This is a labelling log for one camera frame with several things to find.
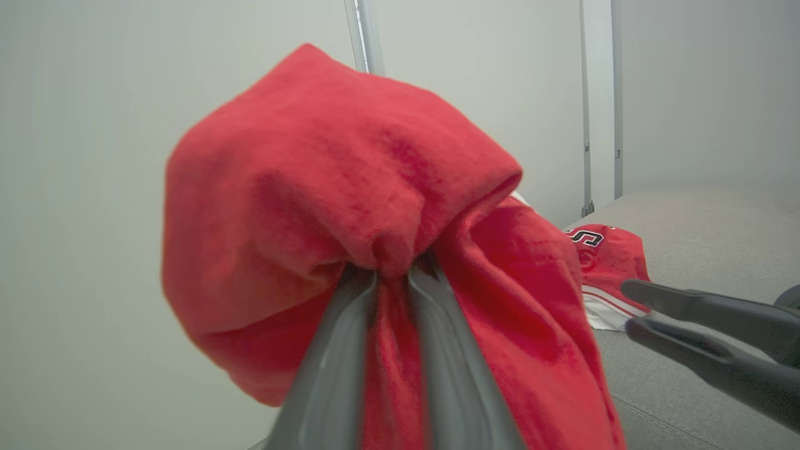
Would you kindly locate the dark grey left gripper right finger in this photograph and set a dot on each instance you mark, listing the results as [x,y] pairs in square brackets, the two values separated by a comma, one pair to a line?
[459,381]

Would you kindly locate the grey metal wall profile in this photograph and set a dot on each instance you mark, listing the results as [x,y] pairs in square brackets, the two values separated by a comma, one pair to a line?
[587,94]
[365,34]

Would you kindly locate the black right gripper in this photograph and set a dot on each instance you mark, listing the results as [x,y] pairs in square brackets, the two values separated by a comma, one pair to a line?
[790,297]

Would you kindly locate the red sports jersey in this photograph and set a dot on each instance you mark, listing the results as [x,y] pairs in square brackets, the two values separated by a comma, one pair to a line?
[325,187]

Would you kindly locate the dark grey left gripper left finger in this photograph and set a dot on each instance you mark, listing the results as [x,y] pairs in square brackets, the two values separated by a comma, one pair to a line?
[331,375]

